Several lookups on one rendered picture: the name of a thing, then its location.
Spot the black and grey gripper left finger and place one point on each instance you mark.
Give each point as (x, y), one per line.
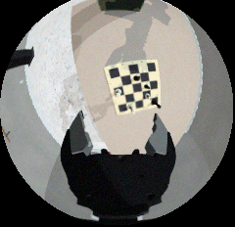
(76, 146)

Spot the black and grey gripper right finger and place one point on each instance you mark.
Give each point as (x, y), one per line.
(161, 147)

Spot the white rook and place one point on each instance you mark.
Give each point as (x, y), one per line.
(148, 96)

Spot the white chess king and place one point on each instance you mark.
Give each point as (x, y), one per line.
(130, 106)

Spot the white chess queen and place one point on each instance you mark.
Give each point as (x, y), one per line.
(118, 92)

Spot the black and cream chessboard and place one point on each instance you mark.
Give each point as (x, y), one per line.
(120, 76)

